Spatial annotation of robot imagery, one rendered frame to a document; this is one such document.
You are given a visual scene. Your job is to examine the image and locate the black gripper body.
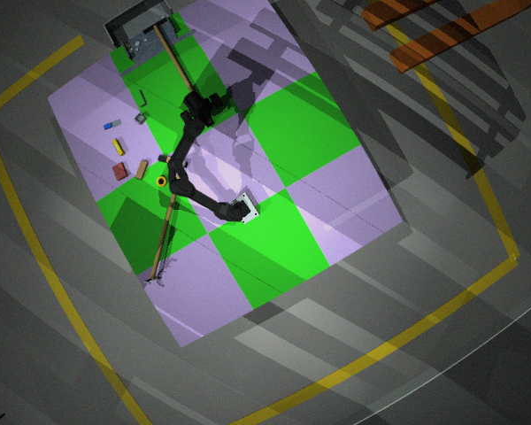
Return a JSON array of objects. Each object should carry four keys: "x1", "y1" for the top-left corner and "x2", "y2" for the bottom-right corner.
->
[{"x1": 181, "y1": 93, "x2": 223, "y2": 123}]

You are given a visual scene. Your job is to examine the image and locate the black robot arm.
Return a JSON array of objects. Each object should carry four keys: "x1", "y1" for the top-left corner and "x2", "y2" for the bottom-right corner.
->
[{"x1": 167, "y1": 90, "x2": 251, "y2": 222}]

